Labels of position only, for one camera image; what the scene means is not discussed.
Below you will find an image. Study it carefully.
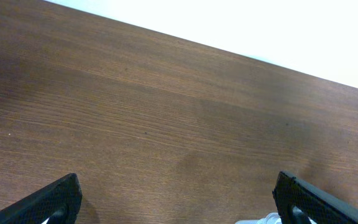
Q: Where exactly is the dark bottle white cap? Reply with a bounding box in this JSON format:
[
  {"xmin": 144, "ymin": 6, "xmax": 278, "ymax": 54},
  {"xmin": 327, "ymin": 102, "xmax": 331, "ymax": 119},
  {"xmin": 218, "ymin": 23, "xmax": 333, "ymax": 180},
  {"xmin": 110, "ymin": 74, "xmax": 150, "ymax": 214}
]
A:
[{"xmin": 234, "ymin": 212, "xmax": 318, "ymax": 224}]

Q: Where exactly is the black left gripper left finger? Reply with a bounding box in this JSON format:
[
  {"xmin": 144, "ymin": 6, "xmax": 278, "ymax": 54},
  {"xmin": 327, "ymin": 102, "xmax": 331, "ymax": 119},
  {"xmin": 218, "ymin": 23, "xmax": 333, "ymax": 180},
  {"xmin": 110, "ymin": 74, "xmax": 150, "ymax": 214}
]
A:
[{"xmin": 0, "ymin": 173, "xmax": 82, "ymax": 224}]

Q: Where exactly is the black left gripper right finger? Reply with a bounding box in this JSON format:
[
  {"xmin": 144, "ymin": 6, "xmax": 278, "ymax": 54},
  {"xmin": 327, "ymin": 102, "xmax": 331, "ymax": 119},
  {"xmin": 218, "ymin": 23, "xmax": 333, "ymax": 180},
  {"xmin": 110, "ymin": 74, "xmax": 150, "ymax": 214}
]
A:
[{"xmin": 272, "ymin": 171, "xmax": 358, "ymax": 224}]

